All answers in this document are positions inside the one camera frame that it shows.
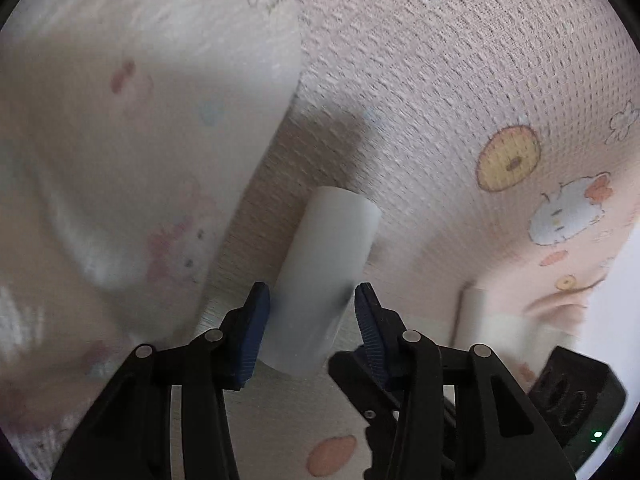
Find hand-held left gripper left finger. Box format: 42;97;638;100
52;281;272;480

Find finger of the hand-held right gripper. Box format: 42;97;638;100
327;347;400;480

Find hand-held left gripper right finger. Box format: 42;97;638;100
353;282;577;480

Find short white cardboard tube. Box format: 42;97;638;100
452;285;489;349

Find pink printed pillow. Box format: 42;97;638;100
0;0;304;431

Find pink cartoon printed bed mat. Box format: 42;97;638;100
10;0;640;480

